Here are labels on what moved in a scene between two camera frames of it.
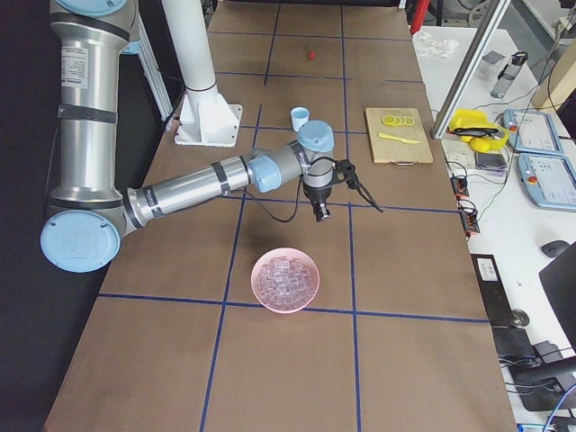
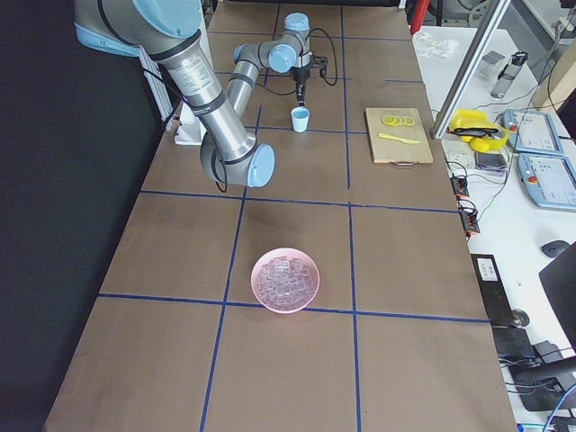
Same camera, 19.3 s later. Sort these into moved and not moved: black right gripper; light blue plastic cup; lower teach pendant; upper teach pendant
Moved: black right gripper
Not moved: upper teach pendant; light blue plastic cup; lower teach pendant
